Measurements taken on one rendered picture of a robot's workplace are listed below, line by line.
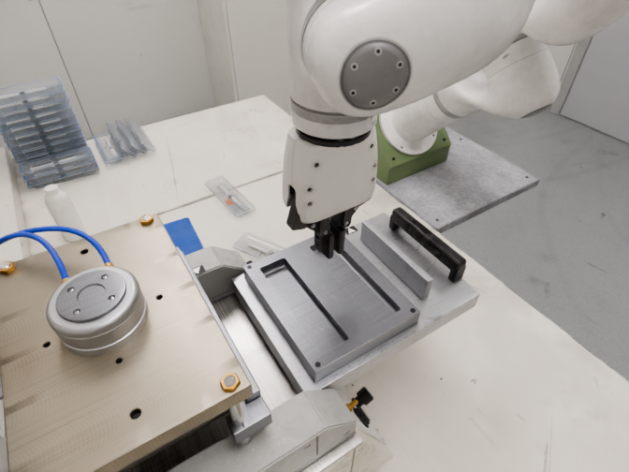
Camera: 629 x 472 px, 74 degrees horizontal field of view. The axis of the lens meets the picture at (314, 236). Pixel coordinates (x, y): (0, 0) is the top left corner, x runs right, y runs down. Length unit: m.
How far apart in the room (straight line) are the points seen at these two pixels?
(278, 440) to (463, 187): 0.94
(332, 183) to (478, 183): 0.88
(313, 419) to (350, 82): 0.34
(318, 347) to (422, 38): 0.38
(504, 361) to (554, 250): 1.53
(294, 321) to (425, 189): 0.75
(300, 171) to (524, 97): 0.61
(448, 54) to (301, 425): 0.37
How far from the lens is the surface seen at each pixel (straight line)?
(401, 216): 0.69
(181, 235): 1.07
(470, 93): 1.01
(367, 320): 0.56
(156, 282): 0.47
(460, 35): 0.31
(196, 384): 0.39
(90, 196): 1.30
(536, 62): 0.95
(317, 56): 0.30
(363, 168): 0.45
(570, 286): 2.22
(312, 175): 0.41
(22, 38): 2.87
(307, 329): 0.56
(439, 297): 0.63
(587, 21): 0.79
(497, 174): 1.34
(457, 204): 1.18
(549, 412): 0.86
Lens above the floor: 1.44
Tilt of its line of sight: 43 degrees down
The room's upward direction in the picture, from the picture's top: straight up
